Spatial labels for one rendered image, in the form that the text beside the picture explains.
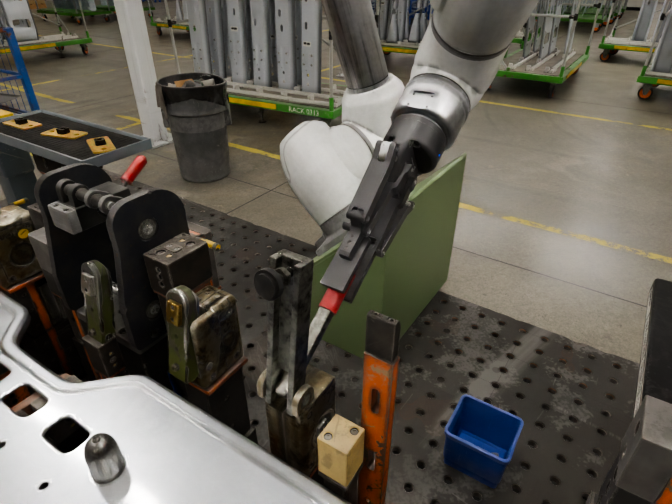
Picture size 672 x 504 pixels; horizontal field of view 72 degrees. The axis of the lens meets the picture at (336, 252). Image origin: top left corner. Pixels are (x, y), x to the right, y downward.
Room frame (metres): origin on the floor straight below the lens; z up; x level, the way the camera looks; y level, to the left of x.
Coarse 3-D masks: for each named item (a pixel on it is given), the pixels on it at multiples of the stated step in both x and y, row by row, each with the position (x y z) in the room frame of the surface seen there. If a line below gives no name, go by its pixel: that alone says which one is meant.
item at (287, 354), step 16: (272, 256) 0.36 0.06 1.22; (288, 256) 0.36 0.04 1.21; (304, 256) 0.36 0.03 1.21; (272, 272) 0.33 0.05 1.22; (288, 272) 0.34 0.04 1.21; (304, 272) 0.34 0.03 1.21; (256, 288) 0.33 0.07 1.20; (272, 288) 0.32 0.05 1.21; (288, 288) 0.35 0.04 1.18; (304, 288) 0.34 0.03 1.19; (272, 304) 0.35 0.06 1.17; (288, 304) 0.35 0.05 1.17; (304, 304) 0.34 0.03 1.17; (272, 320) 0.34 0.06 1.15; (288, 320) 0.35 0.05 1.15; (304, 320) 0.34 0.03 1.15; (272, 336) 0.34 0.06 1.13; (288, 336) 0.34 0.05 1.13; (304, 336) 0.34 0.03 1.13; (272, 352) 0.34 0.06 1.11; (288, 352) 0.34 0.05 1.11; (304, 352) 0.34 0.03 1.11; (272, 368) 0.34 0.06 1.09; (288, 368) 0.34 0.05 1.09; (304, 368) 0.34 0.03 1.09; (272, 384) 0.34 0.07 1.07; (288, 384) 0.32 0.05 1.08; (272, 400) 0.33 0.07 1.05; (288, 400) 0.32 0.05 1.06
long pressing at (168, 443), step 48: (0, 336) 0.49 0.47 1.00; (0, 384) 0.40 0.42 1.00; (48, 384) 0.40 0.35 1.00; (96, 384) 0.40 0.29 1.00; (144, 384) 0.40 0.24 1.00; (0, 432) 0.33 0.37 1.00; (96, 432) 0.33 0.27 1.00; (144, 432) 0.33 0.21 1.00; (192, 432) 0.33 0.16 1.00; (0, 480) 0.27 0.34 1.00; (48, 480) 0.27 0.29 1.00; (144, 480) 0.27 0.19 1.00; (192, 480) 0.27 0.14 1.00; (240, 480) 0.27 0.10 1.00; (288, 480) 0.27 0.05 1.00
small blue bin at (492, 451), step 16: (464, 400) 0.56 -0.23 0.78; (480, 400) 0.55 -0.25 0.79; (464, 416) 0.56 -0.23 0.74; (480, 416) 0.54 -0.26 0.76; (496, 416) 0.53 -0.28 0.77; (512, 416) 0.52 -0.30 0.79; (448, 432) 0.49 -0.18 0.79; (464, 432) 0.55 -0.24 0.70; (480, 432) 0.54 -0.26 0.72; (496, 432) 0.53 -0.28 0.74; (512, 432) 0.51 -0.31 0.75; (448, 448) 0.48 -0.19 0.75; (464, 448) 0.47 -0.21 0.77; (480, 448) 0.46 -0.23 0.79; (496, 448) 0.52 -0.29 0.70; (512, 448) 0.46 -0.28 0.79; (448, 464) 0.48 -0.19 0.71; (464, 464) 0.47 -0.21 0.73; (480, 464) 0.45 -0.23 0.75; (496, 464) 0.44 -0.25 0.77; (480, 480) 0.45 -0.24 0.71; (496, 480) 0.44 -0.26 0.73
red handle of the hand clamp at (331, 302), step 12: (348, 288) 0.42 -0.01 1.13; (324, 300) 0.41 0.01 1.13; (336, 300) 0.40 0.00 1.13; (324, 312) 0.40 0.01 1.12; (336, 312) 0.40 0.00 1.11; (312, 324) 0.39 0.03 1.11; (324, 324) 0.39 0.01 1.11; (312, 336) 0.37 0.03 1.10; (312, 348) 0.37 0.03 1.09; (276, 384) 0.34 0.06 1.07
